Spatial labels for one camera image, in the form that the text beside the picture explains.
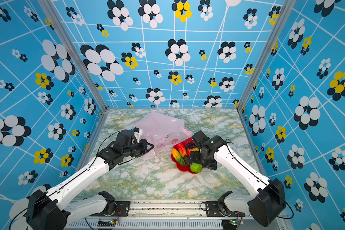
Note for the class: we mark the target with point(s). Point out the pink translucent plastic bag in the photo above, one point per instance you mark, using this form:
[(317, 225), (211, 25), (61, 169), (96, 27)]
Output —
[(162, 131)]

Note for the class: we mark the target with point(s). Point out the left aluminium corner post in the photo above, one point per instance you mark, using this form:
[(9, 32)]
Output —
[(49, 10)]

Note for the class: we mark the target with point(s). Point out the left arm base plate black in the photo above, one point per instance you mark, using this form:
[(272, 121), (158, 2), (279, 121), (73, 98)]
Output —
[(117, 209)]

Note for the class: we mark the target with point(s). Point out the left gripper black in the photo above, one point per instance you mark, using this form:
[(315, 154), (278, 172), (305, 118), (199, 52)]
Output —
[(145, 148)]

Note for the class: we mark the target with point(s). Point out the red flower-shaped plate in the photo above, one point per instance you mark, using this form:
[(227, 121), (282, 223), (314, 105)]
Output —
[(179, 167)]

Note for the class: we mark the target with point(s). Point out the orange green papaya fruit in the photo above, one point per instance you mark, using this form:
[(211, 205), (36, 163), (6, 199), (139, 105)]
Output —
[(178, 157)]

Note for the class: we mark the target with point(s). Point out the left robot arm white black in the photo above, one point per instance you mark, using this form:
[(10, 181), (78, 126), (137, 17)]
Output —
[(52, 209)]

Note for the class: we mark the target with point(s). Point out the dark purple grape bunch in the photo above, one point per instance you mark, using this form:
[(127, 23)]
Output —
[(190, 145)]

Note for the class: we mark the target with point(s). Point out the aluminium front rail frame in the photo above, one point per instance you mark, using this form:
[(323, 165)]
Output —
[(173, 215)]

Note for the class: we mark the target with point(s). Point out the right aluminium corner post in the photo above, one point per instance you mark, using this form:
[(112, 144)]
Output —
[(273, 36)]

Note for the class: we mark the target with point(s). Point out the dark avocado left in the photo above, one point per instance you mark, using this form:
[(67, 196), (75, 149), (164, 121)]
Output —
[(187, 161)]

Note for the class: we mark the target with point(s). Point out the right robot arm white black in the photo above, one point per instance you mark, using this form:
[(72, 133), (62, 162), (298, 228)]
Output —
[(266, 199)]

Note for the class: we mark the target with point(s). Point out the red yellow mango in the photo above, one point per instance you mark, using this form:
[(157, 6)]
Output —
[(181, 148), (188, 152)]

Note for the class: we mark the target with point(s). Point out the aluminium corner post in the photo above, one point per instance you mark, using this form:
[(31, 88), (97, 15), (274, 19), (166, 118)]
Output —
[(49, 10), (273, 36)]

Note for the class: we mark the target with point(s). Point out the green circuit board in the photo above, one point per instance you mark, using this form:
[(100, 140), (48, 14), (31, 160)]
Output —
[(226, 222), (107, 223)]

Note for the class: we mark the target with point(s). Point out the green lime fruit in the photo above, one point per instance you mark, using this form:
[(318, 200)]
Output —
[(195, 168)]

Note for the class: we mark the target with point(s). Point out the right green circuit board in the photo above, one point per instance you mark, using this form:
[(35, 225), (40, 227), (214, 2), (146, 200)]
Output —
[(226, 222)]

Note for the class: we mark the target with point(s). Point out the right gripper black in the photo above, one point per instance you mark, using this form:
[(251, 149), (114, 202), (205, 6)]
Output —
[(195, 159)]

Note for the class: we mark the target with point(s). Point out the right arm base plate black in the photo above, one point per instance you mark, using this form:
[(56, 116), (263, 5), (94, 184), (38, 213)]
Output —
[(218, 209)]

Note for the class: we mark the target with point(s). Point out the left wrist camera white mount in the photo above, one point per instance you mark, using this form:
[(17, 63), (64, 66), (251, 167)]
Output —
[(137, 133)]

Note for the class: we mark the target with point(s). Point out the left green circuit board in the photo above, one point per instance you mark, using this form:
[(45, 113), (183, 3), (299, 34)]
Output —
[(107, 223)]

